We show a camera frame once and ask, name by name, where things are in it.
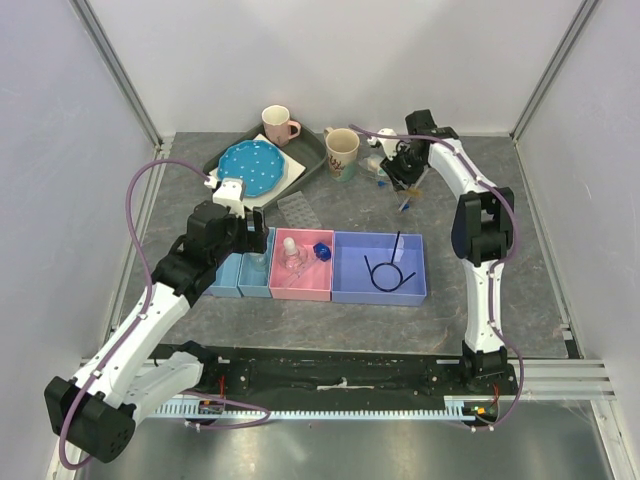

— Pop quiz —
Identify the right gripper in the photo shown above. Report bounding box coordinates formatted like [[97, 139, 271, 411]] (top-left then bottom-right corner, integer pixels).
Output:
[[380, 144, 426, 193]]

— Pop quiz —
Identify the small glass beaker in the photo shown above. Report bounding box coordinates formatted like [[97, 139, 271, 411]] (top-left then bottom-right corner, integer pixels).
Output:
[[248, 253, 270, 272]]

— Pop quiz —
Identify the glass alcohol lamp white cap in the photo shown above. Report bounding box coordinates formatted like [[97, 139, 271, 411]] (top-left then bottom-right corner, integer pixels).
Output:
[[281, 237, 309, 273]]

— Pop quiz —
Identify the blue base graduated cylinder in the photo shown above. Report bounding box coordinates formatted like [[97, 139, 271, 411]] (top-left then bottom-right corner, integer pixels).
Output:
[[283, 242, 331, 288]]

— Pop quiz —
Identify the black wire ring stand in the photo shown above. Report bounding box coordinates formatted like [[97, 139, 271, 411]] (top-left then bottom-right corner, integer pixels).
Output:
[[363, 231, 417, 293]]

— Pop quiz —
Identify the test tube brush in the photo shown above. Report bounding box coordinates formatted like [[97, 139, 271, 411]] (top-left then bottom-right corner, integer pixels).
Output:
[[394, 185, 422, 199]]

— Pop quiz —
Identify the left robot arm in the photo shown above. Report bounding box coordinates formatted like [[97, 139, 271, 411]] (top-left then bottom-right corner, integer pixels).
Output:
[[44, 200, 269, 470]]

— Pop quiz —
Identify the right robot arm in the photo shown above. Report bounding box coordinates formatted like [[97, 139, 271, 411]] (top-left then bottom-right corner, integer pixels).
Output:
[[369, 109, 515, 394]]

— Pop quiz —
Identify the plastic bag of cotton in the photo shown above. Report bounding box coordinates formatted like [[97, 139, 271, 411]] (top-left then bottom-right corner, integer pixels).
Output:
[[359, 154, 388, 180]]

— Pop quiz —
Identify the light blue bin right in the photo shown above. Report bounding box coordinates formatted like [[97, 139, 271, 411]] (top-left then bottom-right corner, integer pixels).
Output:
[[238, 227, 276, 298]]

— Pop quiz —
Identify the pink bin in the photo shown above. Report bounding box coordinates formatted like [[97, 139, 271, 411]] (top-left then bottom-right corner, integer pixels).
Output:
[[269, 228, 334, 301]]

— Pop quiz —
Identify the beige green floral mug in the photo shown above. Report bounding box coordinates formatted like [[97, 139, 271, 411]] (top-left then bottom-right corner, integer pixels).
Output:
[[324, 127, 360, 182]]

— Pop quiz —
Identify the blue polka dot plate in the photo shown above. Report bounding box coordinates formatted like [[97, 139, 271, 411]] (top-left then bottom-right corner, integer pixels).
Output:
[[215, 140, 286, 198]]

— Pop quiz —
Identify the large purple bin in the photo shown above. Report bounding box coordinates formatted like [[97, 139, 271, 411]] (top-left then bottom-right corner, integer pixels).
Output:
[[332, 231, 428, 307]]

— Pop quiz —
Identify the dark grey tray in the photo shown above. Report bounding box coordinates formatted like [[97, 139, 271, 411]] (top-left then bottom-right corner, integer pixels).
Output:
[[203, 123, 326, 210]]

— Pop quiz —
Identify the pink mug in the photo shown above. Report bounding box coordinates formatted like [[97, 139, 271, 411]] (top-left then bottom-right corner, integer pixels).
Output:
[[261, 105, 301, 147]]

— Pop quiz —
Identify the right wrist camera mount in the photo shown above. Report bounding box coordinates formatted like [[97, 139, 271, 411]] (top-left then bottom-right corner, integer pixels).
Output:
[[367, 128, 400, 160]]

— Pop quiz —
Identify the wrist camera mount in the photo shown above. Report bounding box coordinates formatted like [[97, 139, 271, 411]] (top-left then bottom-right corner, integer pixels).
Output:
[[367, 128, 400, 160], [204, 177, 245, 218]]

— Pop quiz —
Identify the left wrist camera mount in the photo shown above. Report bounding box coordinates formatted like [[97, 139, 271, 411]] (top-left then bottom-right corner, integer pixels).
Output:
[[204, 177, 245, 218]]

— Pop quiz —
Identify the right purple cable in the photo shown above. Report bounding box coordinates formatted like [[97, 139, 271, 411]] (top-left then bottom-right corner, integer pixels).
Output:
[[348, 123, 526, 434]]

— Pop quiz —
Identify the purple cable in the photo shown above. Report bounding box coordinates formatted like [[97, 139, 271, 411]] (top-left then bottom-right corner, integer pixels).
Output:
[[348, 123, 526, 434], [58, 159, 274, 471]]

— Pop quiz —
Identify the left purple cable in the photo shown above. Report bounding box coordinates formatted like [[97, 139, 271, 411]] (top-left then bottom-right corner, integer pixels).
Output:
[[58, 159, 274, 471]]

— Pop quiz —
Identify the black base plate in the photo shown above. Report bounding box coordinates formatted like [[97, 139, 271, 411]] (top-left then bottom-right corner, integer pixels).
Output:
[[149, 341, 518, 412]]

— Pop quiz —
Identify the light blue cable duct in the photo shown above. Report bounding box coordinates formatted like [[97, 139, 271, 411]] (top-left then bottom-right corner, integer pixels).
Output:
[[149, 395, 477, 422]]

